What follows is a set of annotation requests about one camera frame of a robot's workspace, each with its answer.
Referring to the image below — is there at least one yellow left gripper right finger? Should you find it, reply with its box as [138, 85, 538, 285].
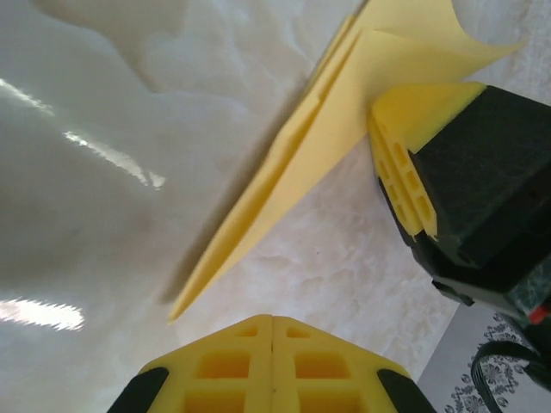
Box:
[271, 316, 436, 413]

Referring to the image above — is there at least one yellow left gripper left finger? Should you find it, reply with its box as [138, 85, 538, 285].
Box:
[109, 315, 273, 413]

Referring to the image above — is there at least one right gripper thin black cable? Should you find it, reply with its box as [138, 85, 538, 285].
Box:
[470, 342, 551, 413]

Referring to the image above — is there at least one yellow paper sheet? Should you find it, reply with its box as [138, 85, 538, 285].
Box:
[166, 0, 529, 326]

